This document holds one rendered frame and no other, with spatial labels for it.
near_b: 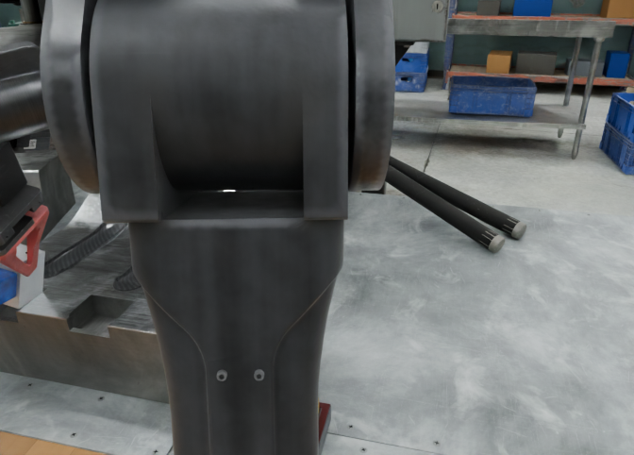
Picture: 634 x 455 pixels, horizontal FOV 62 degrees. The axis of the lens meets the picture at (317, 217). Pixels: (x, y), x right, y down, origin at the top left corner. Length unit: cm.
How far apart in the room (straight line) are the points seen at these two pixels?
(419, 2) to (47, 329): 96
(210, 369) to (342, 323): 53
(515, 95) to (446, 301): 349
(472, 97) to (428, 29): 293
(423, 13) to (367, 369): 84
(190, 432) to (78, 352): 45
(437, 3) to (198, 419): 113
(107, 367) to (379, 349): 30
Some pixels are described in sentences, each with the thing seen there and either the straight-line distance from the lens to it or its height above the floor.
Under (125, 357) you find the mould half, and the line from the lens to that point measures 59.
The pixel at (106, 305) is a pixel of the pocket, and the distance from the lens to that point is 63.
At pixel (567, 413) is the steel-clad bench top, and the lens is 63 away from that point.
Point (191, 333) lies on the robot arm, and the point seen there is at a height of 111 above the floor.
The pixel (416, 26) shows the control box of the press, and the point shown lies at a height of 110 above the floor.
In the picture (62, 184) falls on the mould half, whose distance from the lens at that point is 108.
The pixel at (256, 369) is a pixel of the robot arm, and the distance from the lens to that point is 16.
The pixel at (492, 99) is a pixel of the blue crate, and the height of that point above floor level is 37.
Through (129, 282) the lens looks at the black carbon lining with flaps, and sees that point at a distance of 65.
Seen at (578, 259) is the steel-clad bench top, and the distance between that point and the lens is 93.
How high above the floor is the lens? 121
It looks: 25 degrees down
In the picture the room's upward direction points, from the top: straight up
